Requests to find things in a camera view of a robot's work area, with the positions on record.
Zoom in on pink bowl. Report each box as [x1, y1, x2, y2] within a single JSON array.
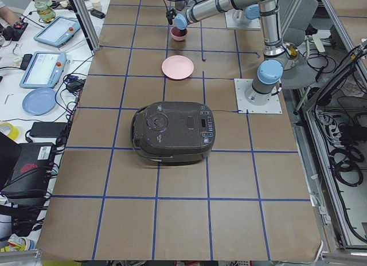
[[170, 27, 188, 41]]

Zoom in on red apple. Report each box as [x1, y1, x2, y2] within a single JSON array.
[[171, 27, 186, 38]]

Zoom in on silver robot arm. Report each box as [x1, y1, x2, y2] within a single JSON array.
[[166, 0, 287, 71]]

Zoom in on pink plate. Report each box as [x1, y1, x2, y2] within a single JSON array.
[[161, 55, 194, 80]]

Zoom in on steel bowl with yellow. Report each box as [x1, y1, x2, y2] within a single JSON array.
[[283, 42, 299, 71]]

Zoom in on blue plate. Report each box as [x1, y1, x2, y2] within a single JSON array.
[[22, 87, 56, 116]]

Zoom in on dark grey rice cooker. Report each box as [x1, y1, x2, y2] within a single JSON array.
[[131, 101, 216, 163]]

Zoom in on black power adapter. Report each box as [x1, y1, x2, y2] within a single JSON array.
[[25, 122, 67, 143]]

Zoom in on blue teach pendant near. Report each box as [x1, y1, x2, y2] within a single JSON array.
[[19, 51, 67, 89]]

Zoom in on blue teach pendant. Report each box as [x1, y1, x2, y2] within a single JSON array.
[[33, 16, 81, 48], [19, 51, 67, 89]]

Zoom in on blue teach pendant far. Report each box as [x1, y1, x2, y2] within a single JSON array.
[[33, 16, 81, 48]]

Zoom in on black computer box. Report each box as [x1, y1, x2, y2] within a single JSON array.
[[1, 142, 56, 199]]

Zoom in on grey office chair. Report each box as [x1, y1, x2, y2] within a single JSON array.
[[280, 0, 318, 89]]

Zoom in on yellow tape roll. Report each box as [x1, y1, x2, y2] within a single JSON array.
[[0, 122, 19, 140]]

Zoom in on glass jar with lid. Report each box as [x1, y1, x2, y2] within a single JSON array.
[[34, 0, 56, 24]]

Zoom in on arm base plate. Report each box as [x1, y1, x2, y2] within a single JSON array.
[[225, 5, 261, 31], [234, 79, 282, 114]]

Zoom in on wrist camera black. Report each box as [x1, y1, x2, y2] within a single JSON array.
[[166, 9, 176, 25]]

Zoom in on aluminium frame post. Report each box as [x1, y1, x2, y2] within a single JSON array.
[[68, 0, 100, 52]]

